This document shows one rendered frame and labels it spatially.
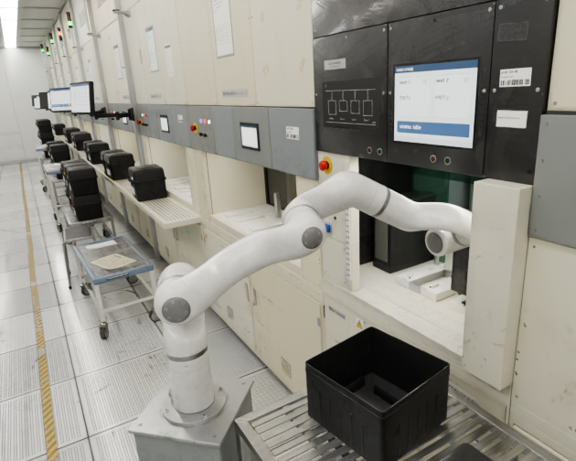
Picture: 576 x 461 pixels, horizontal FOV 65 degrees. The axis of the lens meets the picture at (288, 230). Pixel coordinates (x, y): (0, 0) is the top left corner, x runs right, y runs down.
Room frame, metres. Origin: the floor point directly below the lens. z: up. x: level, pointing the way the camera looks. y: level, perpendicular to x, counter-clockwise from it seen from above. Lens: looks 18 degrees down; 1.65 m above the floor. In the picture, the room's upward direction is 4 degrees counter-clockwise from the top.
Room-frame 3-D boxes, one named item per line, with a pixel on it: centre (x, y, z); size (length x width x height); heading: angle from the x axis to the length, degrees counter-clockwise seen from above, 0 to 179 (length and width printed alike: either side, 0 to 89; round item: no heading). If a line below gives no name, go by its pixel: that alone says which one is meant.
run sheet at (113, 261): (3.18, 1.33, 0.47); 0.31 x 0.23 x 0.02; 51
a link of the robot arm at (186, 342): (1.16, 0.32, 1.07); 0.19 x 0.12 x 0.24; 9
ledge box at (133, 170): (3.79, 1.17, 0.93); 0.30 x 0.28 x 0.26; 26
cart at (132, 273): (3.35, 1.39, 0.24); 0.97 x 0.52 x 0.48; 32
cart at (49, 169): (6.05, 2.96, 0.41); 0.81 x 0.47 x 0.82; 30
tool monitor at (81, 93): (4.16, 1.56, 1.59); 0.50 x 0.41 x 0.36; 119
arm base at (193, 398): (1.13, 0.31, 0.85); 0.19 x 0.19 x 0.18
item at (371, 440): (1.03, -0.21, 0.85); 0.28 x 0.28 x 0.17; 38
